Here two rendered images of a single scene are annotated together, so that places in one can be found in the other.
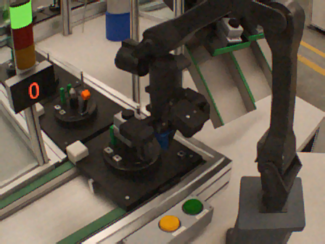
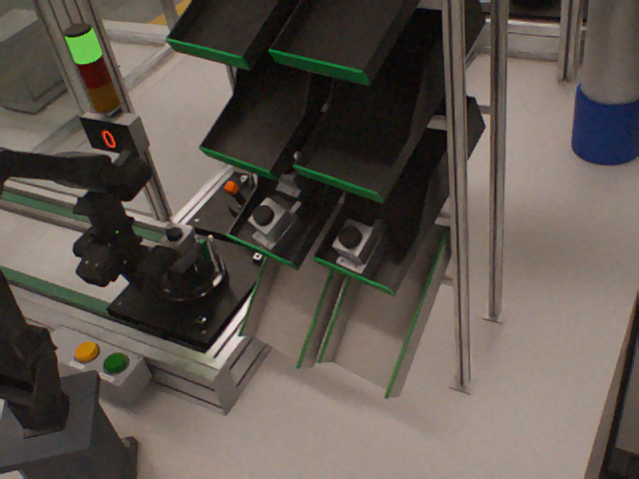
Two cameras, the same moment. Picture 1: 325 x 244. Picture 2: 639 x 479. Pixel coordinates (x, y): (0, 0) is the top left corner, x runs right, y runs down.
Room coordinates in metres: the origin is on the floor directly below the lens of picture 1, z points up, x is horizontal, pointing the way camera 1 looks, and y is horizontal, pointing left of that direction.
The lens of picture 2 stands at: (0.76, -0.97, 1.89)
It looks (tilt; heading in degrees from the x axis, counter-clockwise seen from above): 41 degrees down; 80
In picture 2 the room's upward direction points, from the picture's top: 12 degrees counter-clockwise
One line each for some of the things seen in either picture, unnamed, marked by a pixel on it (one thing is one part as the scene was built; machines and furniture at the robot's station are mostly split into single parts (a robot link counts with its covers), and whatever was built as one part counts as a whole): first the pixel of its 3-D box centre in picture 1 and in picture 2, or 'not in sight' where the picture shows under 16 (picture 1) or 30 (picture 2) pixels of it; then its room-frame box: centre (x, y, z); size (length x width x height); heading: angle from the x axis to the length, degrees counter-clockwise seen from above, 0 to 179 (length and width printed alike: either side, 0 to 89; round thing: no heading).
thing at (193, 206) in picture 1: (192, 207); (116, 363); (0.53, -0.06, 0.96); 0.04 x 0.04 x 0.02
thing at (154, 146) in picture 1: (130, 152); (190, 276); (0.70, 0.07, 0.98); 0.14 x 0.14 x 0.02
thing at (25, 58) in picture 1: (25, 54); (103, 94); (0.65, 0.29, 1.28); 0.05 x 0.05 x 0.05
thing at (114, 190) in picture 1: (131, 158); (193, 284); (0.70, 0.07, 0.96); 0.24 x 0.24 x 0.02; 44
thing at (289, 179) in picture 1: (281, 169); (20, 376); (0.45, -0.21, 1.15); 0.09 x 0.07 x 0.06; 141
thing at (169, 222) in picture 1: (169, 224); (87, 352); (0.49, -0.01, 0.96); 0.04 x 0.04 x 0.02
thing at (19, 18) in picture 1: (20, 14); (83, 44); (0.65, 0.29, 1.38); 0.05 x 0.05 x 0.05
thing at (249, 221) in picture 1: (262, 229); (71, 453); (0.45, -0.22, 0.96); 0.15 x 0.15 x 0.20; 81
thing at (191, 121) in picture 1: (188, 114); (100, 262); (0.58, -0.05, 1.17); 0.07 x 0.07 x 0.06; 47
